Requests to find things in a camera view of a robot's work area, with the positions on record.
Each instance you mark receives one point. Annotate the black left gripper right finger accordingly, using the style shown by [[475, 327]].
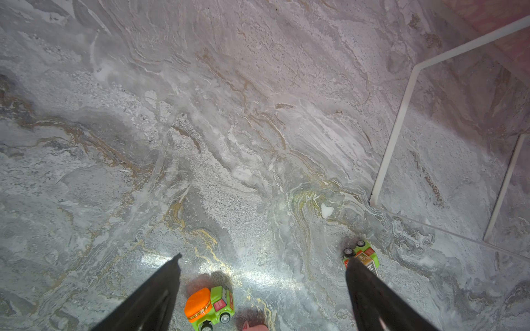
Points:
[[376, 306]]

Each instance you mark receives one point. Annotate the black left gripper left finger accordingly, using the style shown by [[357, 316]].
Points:
[[151, 306]]

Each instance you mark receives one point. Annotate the green truck with grille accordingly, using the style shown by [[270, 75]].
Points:
[[364, 252]]

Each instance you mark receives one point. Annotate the pink toy pig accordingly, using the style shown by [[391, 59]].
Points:
[[258, 327]]

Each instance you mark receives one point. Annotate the orange green toy truck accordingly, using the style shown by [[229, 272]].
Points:
[[209, 307]]

